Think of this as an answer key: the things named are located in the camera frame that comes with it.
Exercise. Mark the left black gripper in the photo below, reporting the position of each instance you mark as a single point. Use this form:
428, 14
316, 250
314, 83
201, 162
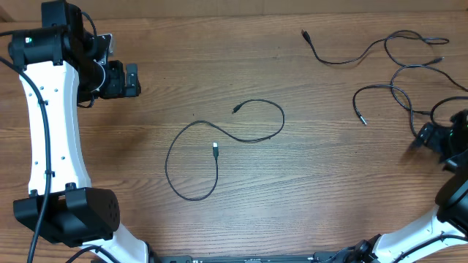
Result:
118, 88

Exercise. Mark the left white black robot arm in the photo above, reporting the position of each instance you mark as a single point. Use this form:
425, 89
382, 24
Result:
63, 67

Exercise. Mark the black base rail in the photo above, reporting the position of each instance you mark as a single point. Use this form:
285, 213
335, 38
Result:
317, 257

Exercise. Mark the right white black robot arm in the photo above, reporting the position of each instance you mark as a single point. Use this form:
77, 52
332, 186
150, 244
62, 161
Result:
443, 226

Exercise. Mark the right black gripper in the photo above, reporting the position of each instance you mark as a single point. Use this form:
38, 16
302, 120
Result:
437, 139

